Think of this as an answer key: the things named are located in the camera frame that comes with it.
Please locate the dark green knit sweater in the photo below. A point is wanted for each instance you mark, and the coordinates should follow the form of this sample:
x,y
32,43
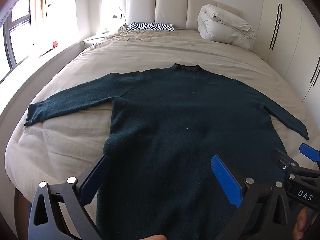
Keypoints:
x,y
175,120

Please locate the beige upholstered headboard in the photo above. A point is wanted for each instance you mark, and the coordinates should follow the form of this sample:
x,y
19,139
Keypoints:
x,y
172,7

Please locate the bed with beige cover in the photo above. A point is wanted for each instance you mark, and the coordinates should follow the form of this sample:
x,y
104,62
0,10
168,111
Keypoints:
x,y
155,52

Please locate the white wardrobe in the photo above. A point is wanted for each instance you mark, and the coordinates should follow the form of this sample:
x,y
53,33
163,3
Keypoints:
x,y
295,42

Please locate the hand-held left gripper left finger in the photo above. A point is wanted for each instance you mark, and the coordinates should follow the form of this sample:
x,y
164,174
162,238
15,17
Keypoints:
x,y
95,180

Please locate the person's right hand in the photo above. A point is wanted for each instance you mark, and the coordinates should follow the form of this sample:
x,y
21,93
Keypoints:
x,y
303,223

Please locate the sheer beige curtain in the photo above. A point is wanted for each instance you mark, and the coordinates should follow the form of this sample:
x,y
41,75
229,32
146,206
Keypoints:
x,y
41,12

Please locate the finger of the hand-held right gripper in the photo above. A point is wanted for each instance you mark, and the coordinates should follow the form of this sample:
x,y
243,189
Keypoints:
x,y
283,160
310,153

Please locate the person's left hand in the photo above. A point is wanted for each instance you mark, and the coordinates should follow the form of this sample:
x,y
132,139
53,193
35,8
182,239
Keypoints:
x,y
156,237

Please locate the white nightstand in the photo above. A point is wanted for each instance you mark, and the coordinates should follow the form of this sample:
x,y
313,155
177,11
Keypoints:
x,y
93,40

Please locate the small red box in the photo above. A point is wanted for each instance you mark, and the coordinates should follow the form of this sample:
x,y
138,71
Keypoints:
x,y
55,44

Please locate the black framed window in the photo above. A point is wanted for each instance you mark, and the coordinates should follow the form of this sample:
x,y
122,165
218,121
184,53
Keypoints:
x,y
15,30

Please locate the zebra print pillow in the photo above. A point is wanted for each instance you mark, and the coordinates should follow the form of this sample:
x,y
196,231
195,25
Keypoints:
x,y
150,26

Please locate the wall socket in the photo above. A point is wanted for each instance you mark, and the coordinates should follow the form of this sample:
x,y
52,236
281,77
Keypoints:
x,y
117,16

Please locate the rolled white duvet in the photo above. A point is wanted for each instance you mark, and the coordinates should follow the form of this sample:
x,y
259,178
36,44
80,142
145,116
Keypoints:
x,y
222,25

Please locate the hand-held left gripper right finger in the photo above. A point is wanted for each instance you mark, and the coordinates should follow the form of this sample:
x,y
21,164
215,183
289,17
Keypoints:
x,y
226,180

